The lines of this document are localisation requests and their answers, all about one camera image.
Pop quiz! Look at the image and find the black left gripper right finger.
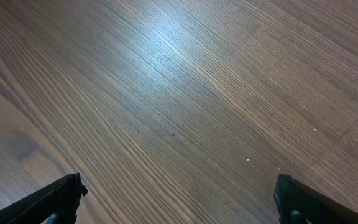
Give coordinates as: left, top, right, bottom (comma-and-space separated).
273, 174, 358, 224

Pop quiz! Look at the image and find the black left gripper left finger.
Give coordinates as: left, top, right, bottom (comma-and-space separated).
0, 173, 88, 224

